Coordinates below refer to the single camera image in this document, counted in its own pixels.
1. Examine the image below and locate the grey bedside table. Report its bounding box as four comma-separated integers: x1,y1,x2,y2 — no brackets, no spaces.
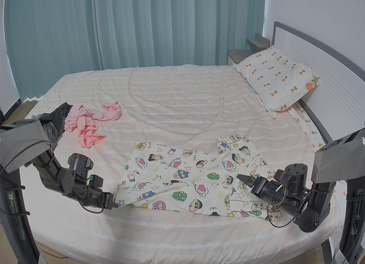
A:
228,33,271,65

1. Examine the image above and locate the black cable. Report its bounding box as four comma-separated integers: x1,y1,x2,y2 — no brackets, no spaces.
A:
79,197,105,215
0,140,49,172
266,208,298,228

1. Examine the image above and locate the white printed pyjama top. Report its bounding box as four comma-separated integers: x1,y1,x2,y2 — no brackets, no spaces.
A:
115,133,284,221

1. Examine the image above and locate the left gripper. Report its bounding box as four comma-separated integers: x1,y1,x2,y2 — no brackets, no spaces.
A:
86,188,114,211

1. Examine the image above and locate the bed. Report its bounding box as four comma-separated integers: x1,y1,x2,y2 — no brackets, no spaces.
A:
6,21,365,260

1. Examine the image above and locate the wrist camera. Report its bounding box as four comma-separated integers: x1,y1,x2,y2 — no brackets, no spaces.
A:
88,174,104,190
273,169,286,185

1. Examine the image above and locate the pile of clothes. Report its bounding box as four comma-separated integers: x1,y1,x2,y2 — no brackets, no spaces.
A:
31,102,75,149

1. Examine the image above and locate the blue-green curtain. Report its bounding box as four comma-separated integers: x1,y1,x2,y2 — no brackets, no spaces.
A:
93,0,267,70
3,0,100,101

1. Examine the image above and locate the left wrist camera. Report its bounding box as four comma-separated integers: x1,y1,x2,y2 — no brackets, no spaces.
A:
88,174,104,190

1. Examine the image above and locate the white printed pillow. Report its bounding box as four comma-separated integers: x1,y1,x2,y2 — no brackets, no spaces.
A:
234,45,320,119

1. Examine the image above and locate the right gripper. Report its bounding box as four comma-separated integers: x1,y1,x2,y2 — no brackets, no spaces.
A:
237,173,286,207

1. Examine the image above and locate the pink garment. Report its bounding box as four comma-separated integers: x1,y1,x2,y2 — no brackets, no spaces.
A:
64,101,122,148

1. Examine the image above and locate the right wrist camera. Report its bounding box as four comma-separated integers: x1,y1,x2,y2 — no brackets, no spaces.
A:
273,169,286,185

